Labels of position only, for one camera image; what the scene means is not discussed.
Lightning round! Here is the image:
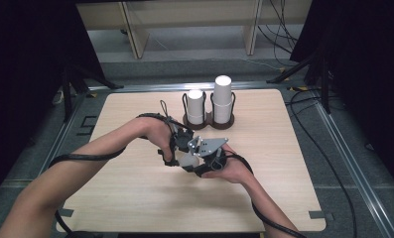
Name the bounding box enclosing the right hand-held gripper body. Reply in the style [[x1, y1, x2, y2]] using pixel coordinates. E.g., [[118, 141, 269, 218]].
[[187, 136, 229, 177]]

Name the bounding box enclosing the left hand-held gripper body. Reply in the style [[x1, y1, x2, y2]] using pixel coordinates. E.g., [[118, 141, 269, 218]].
[[158, 126, 190, 167]]

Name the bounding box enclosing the single white paper cup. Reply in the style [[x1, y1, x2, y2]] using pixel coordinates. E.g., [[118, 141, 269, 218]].
[[179, 152, 200, 170]]

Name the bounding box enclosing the dark wire cup holder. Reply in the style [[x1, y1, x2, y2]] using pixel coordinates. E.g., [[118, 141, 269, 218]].
[[182, 91, 236, 131]]

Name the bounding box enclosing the stack of white paper cups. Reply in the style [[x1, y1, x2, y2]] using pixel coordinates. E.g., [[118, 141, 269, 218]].
[[187, 89, 205, 126], [212, 74, 233, 125]]

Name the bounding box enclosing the person's left hand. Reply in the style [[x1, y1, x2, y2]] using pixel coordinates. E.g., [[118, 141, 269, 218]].
[[134, 116, 175, 164]]

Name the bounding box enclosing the person's right hand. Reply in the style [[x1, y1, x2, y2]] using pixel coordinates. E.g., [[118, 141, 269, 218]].
[[201, 144, 256, 185]]

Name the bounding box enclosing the beige wooden shelf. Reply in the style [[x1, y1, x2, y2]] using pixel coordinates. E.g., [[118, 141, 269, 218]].
[[75, 0, 264, 60]]

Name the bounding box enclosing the black tripod stand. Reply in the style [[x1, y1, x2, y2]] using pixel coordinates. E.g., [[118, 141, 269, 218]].
[[61, 62, 125, 124], [266, 45, 331, 115]]

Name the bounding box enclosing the black curtain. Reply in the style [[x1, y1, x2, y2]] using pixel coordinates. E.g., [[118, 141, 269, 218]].
[[0, 0, 107, 202], [289, 0, 394, 196]]

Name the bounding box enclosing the thin black cord loop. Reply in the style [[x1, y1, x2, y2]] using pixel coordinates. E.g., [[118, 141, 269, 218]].
[[159, 99, 170, 118]]

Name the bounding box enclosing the metal floor rail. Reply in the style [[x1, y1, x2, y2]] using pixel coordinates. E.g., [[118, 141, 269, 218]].
[[87, 80, 287, 92], [312, 98, 394, 238]]

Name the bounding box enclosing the long black floor cable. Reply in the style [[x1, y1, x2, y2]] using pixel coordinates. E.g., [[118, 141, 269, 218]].
[[284, 88, 358, 238]]

